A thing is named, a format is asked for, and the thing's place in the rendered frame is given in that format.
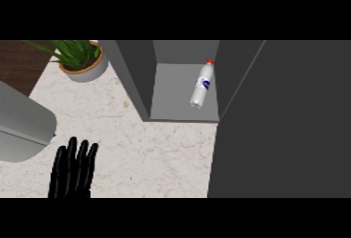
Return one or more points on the clear water bottle red cap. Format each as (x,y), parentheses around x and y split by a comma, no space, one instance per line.
(201,86)

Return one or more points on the green potted plant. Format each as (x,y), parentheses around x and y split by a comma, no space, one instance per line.
(81,59)

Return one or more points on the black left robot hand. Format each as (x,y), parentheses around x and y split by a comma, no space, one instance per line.
(73,173)

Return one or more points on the grey rounded appliance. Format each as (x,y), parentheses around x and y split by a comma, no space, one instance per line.
(23,124)

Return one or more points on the dark grey cabinet door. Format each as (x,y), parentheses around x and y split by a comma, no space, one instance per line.
(284,124)

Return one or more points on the grey cabinet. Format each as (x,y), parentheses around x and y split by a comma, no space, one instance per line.
(184,93)

